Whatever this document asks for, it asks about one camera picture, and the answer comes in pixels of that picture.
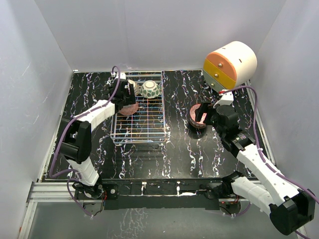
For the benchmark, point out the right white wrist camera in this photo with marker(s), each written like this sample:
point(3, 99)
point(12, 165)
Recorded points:
point(227, 98)

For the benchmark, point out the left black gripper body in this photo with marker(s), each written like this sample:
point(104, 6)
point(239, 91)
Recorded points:
point(128, 98)

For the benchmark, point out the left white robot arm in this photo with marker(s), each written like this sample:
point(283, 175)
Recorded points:
point(77, 134)

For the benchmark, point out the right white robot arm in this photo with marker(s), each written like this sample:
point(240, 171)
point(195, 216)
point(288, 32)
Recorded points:
point(288, 206)

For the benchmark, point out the brown patterned bowl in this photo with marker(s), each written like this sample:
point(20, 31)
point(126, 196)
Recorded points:
point(135, 87)

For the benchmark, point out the pink patterned bowl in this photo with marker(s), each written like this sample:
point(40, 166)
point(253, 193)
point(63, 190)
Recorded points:
point(129, 110)

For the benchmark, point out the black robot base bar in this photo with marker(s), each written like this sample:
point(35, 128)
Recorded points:
point(230, 203)

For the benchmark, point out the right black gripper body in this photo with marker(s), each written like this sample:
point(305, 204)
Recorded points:
point(211, 117)

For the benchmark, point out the round pastel drawer cabinet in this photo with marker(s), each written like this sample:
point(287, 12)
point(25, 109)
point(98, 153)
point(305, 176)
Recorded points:
point(229, 66)

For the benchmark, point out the white wire dish rack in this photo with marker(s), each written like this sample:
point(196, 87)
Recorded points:
point(147, 124)

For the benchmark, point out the green spotted white bowl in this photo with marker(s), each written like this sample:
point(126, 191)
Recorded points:
point(150, 89)

